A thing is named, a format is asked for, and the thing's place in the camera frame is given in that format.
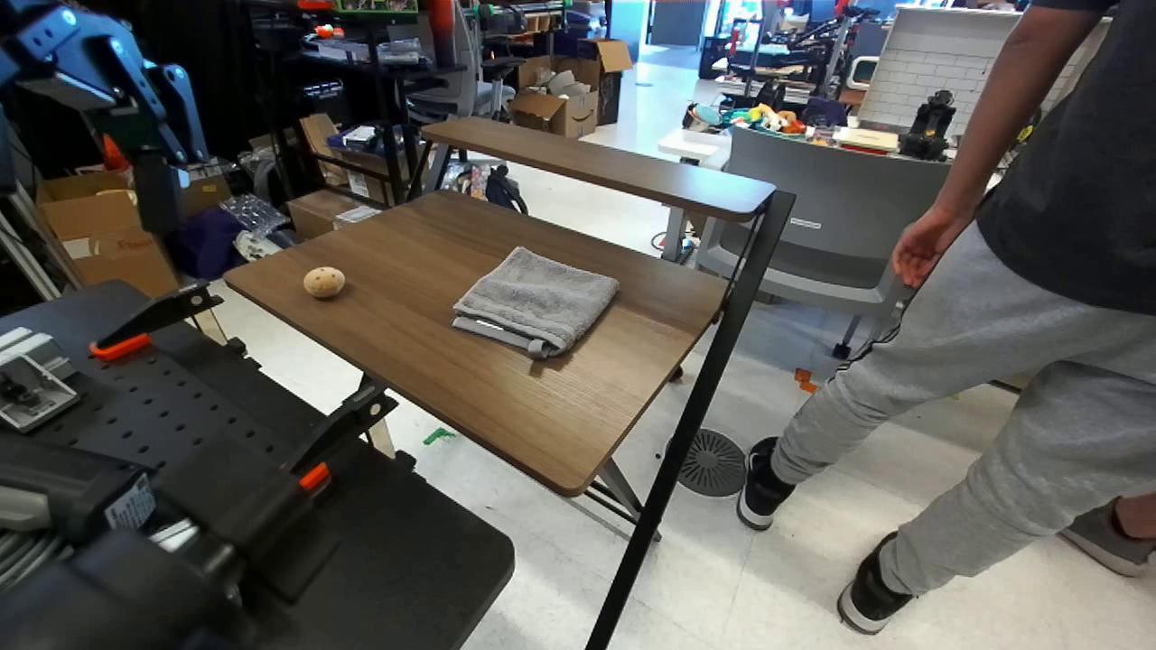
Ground grey towel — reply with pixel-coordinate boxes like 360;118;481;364
450;244;619;357

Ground white desk with toys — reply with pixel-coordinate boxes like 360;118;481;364
659;104;901;163

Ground raised wooden desk shelf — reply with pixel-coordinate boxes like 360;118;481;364
424;118;777;219

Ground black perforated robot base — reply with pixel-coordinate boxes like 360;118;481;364
0;280;513;650

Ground black clamp with orange handle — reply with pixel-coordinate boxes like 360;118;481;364
92;284;220;364

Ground standing person in dark shirt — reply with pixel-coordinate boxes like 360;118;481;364
737;0;1156;630

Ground round beige cookie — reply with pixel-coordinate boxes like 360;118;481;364
301;267;348;298

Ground cardboard boxes on floor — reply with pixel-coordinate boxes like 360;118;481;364
509;41;634;137

